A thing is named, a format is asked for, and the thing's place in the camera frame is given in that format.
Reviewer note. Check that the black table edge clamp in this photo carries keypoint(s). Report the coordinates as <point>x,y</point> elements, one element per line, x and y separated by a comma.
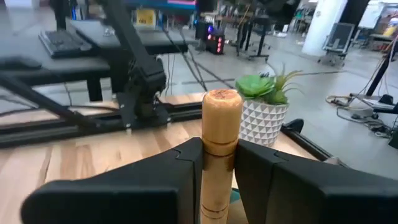
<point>292,126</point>

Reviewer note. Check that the black aluminium rig frame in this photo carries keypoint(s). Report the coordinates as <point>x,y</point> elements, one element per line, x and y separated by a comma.
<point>46,124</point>

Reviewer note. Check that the black computer tower with lights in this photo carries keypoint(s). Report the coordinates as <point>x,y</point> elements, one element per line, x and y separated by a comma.
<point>215,42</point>

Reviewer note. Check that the black slanted stand leg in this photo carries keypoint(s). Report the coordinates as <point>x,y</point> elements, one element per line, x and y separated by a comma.
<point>381,71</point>

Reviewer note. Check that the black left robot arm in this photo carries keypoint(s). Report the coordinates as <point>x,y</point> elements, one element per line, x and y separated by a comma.
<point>133,46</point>

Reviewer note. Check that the black wheeled stand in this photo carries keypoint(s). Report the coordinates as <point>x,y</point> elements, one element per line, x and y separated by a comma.
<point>255,37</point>

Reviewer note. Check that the grey wheeled cart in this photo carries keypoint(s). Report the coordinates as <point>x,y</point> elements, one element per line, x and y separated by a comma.
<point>337,43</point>

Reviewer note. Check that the black desk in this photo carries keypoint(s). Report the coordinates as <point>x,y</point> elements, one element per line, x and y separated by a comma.
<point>93,49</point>

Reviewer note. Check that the computer monitor with pink screen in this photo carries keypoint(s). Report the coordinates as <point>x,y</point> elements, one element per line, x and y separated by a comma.
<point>174,3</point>

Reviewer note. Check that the black computer mouse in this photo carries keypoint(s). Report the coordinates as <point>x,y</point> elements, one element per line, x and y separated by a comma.
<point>20,63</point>

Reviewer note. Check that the yellow sign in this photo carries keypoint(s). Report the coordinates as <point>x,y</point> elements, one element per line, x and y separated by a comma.
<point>145,17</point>

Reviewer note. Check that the succulent in white patterned pot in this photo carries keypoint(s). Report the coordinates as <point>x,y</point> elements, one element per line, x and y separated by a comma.
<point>262,121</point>

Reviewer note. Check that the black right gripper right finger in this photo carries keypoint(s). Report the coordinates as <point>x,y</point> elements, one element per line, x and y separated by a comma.
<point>311,199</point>

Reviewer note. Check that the black keyboard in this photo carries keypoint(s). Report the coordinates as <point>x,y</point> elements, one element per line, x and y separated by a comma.
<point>63,42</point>

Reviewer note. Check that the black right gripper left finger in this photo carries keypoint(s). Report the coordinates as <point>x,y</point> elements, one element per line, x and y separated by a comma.
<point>124,196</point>

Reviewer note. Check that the white round pillar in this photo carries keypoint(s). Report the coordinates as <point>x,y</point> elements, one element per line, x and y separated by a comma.
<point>323,28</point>

